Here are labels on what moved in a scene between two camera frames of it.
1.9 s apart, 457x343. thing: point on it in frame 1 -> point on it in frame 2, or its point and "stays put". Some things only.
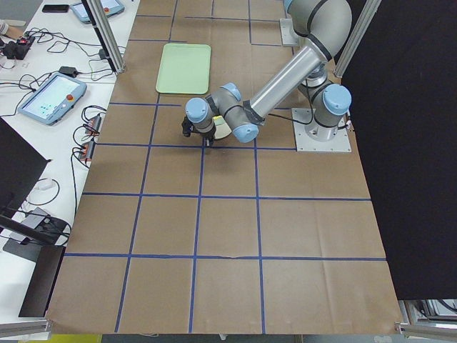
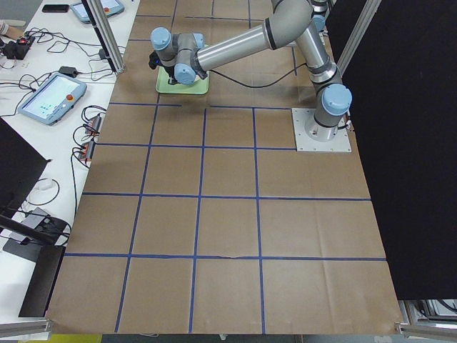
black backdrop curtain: (403, 83) stays put
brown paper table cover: (173, 235) stays put
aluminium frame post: (104, 33) stays put
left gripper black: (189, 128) -> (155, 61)
